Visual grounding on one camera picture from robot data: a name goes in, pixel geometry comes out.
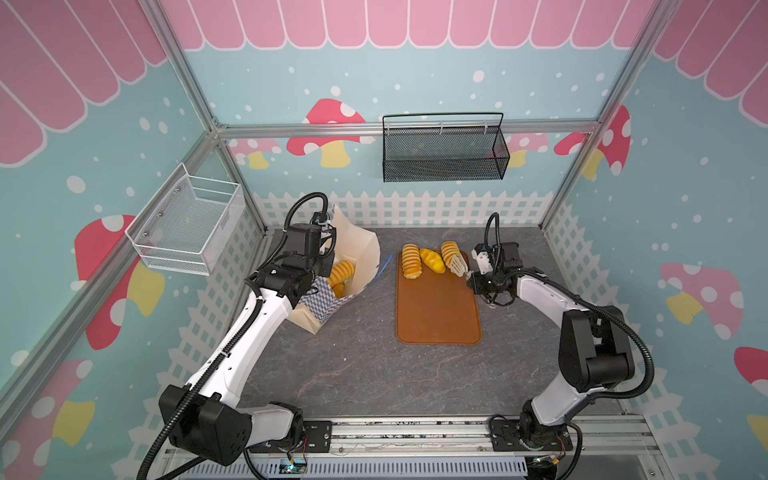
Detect yellow fake bread roll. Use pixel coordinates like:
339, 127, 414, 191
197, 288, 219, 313
441, 241, 466, 276

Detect yellow fake croissant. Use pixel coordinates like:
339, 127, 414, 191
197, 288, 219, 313
420, 248, 446, 274

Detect checkered paper bag blue handles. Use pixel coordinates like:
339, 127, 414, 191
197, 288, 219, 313
288, 206, 385, 334

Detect ridged yellow fake bread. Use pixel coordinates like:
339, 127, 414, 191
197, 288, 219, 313
401, 244, 422, 280

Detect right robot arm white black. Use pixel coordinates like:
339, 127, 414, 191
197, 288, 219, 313
467, 213, 655, 451

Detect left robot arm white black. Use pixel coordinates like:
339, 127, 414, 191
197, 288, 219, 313
136, 192, 337, 479

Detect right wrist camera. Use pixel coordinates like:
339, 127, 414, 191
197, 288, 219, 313
471, 242, 523, 274

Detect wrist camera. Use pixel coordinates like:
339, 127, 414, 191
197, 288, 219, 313
471, 242, 523, 274
283, 221, 337, 258

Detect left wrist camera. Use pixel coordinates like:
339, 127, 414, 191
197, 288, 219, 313
283, 221, 337, 258

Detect white mesh wall basket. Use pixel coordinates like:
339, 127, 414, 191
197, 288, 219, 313
125, 164, 245, 276

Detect black mesh wall basket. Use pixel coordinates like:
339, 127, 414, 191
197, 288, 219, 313
381, 112, 511, 183

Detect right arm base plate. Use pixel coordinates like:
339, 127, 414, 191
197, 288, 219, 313
487, 415, 573, 453

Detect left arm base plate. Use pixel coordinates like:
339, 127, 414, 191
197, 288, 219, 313
248, 421, 333, 456

